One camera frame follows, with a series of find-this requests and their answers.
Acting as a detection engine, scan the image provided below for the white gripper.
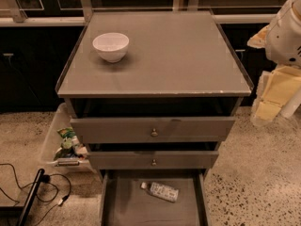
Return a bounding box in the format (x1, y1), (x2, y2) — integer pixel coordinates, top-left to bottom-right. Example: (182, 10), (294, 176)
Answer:
(247, 0), (301, 126)

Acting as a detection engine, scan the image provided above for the clear plastic bottle blue label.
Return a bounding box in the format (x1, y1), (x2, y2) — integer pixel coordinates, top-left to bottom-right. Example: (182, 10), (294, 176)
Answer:
(140, 182), (179, 202)

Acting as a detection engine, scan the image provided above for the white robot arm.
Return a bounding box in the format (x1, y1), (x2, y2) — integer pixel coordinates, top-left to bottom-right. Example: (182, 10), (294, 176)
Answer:
(247, 0), (301, 126)

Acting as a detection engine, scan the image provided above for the grey drawer cabinet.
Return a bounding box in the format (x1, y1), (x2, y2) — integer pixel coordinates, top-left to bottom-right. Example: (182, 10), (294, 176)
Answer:
(55, 10), (254, 181)

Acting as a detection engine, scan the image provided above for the top grey drawer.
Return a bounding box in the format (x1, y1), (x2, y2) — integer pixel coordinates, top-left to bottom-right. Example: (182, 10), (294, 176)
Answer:
(71, 117), (234, 143)

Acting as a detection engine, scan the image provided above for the grey drawer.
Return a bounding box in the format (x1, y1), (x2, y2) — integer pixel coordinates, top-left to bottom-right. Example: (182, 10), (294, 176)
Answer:
(71, 117), (234, 143)
(100, 169), (212, 226)
(87, 151), (218, 170)

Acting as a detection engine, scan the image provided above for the brass top drawer knob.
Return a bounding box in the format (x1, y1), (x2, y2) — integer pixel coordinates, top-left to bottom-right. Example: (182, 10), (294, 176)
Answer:
(150, 128), (158, 137)

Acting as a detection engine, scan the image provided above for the brass drawer knob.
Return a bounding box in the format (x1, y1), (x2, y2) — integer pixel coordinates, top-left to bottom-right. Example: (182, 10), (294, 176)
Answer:
(150, 128), (158, 137)
(151, 159), (157, 166)

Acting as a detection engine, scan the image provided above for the middle grey drawer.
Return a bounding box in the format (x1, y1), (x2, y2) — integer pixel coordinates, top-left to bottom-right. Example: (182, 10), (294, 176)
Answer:
(87, 151), (218, 170)

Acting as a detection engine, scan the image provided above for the brass middle drawer knob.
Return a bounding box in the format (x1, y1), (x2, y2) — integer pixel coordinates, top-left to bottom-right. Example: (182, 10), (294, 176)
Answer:
(151, 159), (157, 166)

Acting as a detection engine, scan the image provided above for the bottom grey drawer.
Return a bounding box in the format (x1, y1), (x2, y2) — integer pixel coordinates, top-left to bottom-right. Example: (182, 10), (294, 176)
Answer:
(100, 169), (212, 226)

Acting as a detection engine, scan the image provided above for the white ceramic bowl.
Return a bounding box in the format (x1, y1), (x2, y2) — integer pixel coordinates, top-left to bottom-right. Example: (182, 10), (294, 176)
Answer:
(92, 32), (130, 63)

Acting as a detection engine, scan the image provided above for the green snack packet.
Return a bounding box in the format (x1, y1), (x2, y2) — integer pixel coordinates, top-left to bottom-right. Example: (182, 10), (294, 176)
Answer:
(57, 127), (75, 138)

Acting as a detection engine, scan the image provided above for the clear plastic storage bin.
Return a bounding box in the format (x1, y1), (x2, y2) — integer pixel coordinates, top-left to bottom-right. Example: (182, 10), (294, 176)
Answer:
(40, 103), (92, 173)

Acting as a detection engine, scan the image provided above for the black flat bar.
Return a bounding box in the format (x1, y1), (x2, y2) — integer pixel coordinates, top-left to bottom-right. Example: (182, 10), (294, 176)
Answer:
(16, 169), (45, 226)

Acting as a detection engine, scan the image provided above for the black cable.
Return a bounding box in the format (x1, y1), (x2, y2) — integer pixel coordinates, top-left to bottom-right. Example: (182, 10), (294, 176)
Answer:
(0, 163), (72, 226)

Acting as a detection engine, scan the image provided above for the metal railing frame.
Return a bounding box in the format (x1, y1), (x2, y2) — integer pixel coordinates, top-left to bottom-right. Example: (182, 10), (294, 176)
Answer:
(0, 0), (287, 27)

